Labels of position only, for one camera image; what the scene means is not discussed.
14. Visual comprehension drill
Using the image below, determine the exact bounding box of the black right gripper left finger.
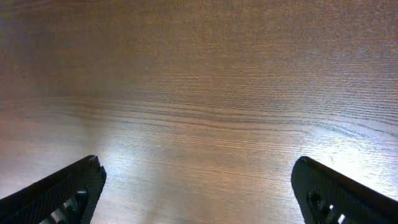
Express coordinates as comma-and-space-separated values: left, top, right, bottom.
1, 155, 106, 223

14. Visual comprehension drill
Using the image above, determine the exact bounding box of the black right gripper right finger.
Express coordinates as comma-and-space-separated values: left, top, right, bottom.
290, 156, 397, 224

